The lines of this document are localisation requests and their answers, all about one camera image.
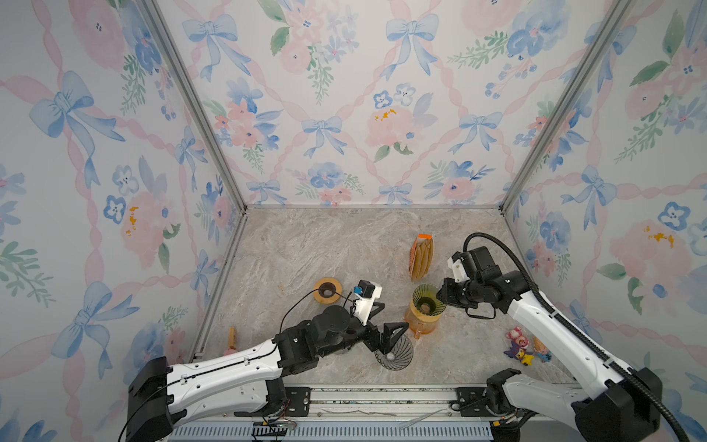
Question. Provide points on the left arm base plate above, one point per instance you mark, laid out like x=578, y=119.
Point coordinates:
x=296, y=402

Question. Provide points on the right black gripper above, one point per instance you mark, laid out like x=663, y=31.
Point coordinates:
x=446, y=294

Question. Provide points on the clear glass dripper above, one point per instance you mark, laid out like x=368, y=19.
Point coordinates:
x=396, y=355

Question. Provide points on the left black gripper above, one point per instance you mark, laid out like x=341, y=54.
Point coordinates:
x=373, y=343

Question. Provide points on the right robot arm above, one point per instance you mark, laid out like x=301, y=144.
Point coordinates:
x=613, y=401

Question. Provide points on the wooden ring holder near left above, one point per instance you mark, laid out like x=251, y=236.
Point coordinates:
x=327, y=291

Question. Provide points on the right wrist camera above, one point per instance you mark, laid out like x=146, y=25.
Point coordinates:
x=456, y=264

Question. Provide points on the pink ice cream toy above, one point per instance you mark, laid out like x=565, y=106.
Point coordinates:
x=233, y=338

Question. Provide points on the colourful toy figure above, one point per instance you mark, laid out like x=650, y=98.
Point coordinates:
x=526, y=350

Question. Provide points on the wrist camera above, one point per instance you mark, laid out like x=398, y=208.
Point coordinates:
x=366, y=295
x=456, y=264

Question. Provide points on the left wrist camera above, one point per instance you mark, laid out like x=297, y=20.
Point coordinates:
x=366, y=295

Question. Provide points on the green glass dripper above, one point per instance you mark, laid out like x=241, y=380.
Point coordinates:
x=426, y=302

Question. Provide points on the aluminium front rail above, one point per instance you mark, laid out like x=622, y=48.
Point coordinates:
x=370, y=413

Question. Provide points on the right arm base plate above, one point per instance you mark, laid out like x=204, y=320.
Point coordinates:
x=471, y=402

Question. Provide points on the orange glass carafe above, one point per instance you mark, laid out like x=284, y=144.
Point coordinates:
x=420, y=324

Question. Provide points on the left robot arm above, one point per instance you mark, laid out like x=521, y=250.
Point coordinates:
x=163, y=396

